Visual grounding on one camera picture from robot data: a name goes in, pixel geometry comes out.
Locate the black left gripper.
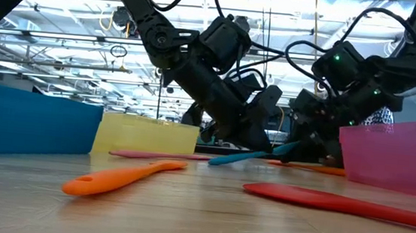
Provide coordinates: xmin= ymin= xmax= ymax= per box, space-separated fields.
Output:
xmin=169 ymin=59 xmax=279 ymax=153

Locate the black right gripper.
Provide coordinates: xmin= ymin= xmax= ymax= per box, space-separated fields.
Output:
xmin=281 ymin=72 xmax=404 ymax=174

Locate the orange angled silicone spatula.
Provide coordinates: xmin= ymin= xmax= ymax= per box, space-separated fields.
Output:
xmin=266 ymin=159 xmax=347 ymax=177

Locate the blue silicone spatula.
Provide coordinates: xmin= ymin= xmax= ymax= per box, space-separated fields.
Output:
xmin=207 ymin=132 xmax=302 ymax=174

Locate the red silicone spatula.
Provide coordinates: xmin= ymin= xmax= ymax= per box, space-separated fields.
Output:
xmin=239 ymin=180 xmax=416 ymax=231

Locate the red translucent plastic bin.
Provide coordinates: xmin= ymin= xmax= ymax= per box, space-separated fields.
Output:
xmin=333 ymin=109 xmax=416 ymax=199

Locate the pink silicone spatula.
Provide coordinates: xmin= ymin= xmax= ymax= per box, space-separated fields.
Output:
xmin=108 ymin=146 xmax=214 ymax=167

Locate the yellow translucent plastic bin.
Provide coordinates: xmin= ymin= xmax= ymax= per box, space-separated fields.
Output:
xmin=90 ymin=110 xmax=202 ymax=163

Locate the orange rounded silicone spatula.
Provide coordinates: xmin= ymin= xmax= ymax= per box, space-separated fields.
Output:
xmin=61 ymin=150 xmax=189 ymax=207

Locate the blue plastic bin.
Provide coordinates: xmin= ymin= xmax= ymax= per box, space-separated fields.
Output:
xmin=0 ymin=82 xmax=106 ymax=167

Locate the person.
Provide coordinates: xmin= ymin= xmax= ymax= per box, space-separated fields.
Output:
xmin=360 ymin=104 xmax=397 ymax=129

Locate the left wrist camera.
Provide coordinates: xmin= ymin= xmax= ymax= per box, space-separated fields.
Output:
xmin=247 ymin=83 xmax=284 ymax=120

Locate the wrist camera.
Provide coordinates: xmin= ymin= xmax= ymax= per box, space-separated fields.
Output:
xmin=289 ymin=88 xmax=326 ymax=122
xmin=247 ymin=83 xmax=284 ymax=120

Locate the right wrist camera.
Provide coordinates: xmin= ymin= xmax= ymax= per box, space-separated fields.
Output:
xmin=289 ymin=88 xmax=326 ymax=122

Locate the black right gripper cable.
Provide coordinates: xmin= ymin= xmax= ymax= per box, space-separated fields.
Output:
xmin=281 ymin=0 xmax=416 ymax=101

